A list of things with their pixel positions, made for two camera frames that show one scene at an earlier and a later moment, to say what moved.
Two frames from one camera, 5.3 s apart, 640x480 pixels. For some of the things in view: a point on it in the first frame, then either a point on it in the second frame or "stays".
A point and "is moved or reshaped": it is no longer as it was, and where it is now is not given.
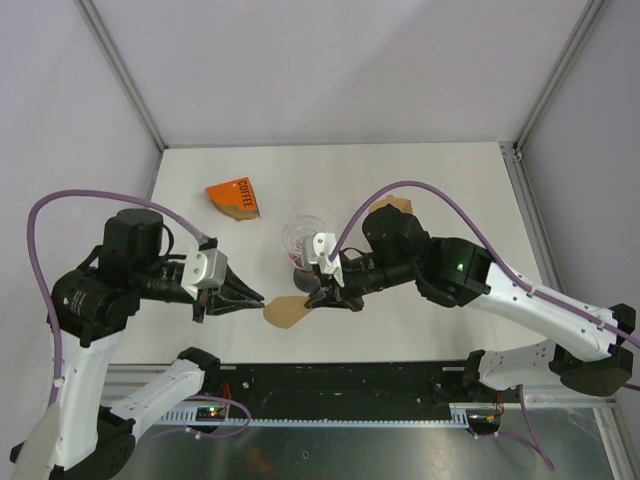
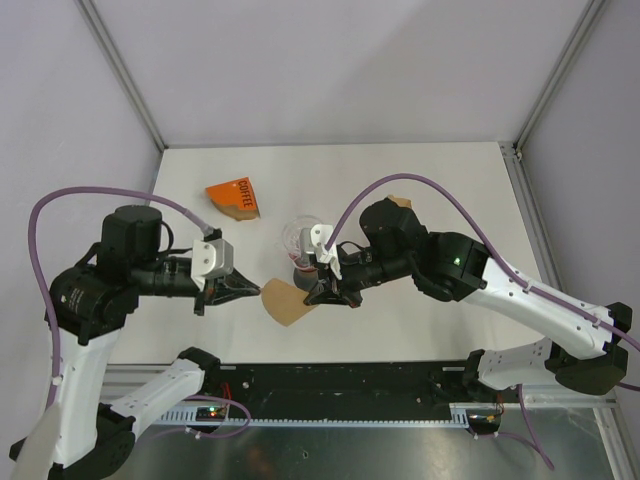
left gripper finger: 220,306 → 234,294
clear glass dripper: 296,234 stays
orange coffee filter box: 235,198 stays
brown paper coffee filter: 403,205 stays
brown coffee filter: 285,311 is moved or reshaped
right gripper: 331,294 stays
